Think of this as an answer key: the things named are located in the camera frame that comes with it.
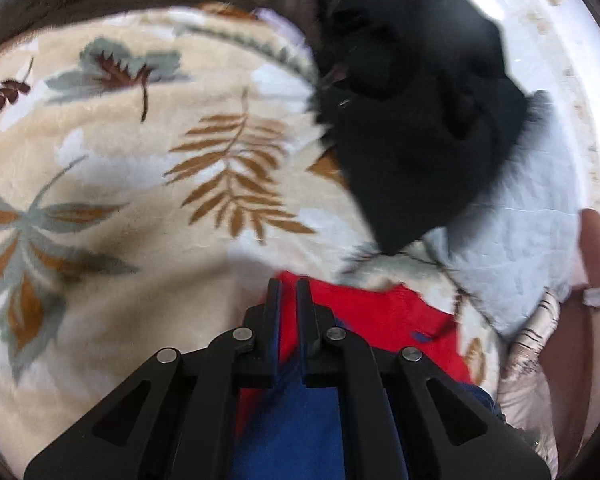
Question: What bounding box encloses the striped floral pillow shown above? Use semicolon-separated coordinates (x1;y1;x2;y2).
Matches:
496;290;560;479

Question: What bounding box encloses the light blue quilted pillow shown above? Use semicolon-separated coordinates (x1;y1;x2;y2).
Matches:
424;91;580;340

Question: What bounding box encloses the leaf pattern plush blanket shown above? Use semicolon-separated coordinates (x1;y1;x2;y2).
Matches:
0;4;502;477

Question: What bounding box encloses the pink brown headboard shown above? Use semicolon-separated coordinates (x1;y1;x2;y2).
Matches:
541;209;600;474

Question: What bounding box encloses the black garment pile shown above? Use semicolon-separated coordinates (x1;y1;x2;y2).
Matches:
315;0;528;255

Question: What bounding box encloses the red and blue sweater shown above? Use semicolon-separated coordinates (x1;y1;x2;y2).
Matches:
229;270;506;480

